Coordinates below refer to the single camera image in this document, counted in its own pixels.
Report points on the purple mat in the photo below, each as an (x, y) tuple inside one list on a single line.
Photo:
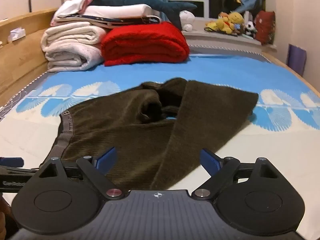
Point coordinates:
[(297, 60)]

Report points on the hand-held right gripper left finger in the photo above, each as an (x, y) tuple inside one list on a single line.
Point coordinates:
[(107, 160)]

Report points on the blue shark plush toy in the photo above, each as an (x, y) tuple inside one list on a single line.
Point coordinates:
[(140, 1)]

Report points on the panda plush toy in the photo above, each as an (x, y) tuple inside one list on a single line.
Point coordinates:
[(250, 28)]

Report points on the white plush toy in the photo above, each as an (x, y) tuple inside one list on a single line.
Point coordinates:
[(187, 20)]

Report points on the red folded blanket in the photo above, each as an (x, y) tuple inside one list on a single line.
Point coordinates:
[(145, 45)]

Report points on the dark patterned folded quilt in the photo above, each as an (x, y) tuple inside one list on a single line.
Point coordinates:
[(130, 21)]

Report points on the white folded sheet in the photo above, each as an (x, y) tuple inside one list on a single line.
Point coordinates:
[(117, 10)]

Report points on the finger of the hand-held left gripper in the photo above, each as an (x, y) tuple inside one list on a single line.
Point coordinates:
[(11, 162)]

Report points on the tissue pack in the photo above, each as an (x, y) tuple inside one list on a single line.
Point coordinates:
[(17, 34)]

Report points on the white folded blanket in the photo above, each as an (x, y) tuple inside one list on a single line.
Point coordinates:
[(70, 52)]

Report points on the yellow bear plush toy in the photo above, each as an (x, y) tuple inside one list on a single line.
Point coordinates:
[(230, 21)]

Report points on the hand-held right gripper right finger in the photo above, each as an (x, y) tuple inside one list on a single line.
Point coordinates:
[(211, 162)]

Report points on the white and pink folded cloth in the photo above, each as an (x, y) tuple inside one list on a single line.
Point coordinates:
[(72, 5)]

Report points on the grey windowsill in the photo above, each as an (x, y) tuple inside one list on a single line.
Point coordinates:
[(225, 40)]

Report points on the red cushion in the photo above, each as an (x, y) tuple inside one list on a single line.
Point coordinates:
[(265, 27)]

